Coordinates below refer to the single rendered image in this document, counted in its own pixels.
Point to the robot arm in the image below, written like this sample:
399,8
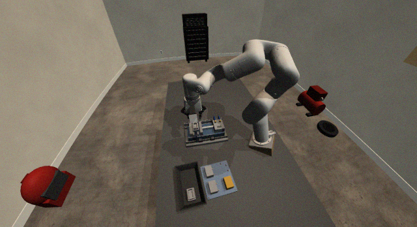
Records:
251,60

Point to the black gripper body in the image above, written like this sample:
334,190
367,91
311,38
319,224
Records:
196,103

